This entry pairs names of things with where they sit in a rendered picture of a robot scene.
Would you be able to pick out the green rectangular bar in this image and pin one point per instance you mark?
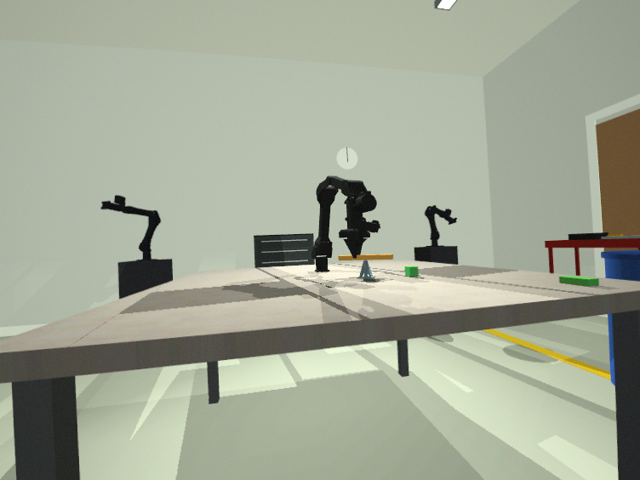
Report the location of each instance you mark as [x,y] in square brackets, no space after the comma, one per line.
[582,281]

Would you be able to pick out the orange bar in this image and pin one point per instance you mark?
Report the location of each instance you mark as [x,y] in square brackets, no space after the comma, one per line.
[368,257]

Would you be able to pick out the green cube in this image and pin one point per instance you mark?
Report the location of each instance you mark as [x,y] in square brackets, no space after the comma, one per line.
[411,271]

